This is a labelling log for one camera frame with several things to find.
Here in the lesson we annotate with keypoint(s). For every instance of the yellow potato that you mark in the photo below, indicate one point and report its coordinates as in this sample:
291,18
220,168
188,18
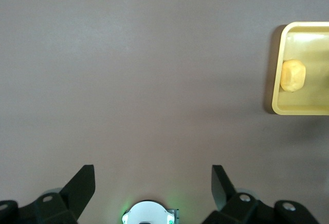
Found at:
293,76

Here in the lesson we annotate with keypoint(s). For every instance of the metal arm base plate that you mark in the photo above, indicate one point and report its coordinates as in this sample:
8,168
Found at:
174,216

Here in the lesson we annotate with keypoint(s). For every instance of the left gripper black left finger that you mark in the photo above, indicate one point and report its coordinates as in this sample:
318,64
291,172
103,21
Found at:
77,190

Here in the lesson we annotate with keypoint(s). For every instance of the brown table cover mat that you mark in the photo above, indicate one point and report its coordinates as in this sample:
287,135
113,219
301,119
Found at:
128,80

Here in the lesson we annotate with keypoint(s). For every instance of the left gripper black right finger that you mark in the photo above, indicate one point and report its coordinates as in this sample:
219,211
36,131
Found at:
223,190

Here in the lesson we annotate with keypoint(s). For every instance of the yellow plastic tray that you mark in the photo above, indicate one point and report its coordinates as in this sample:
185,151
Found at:
313,44

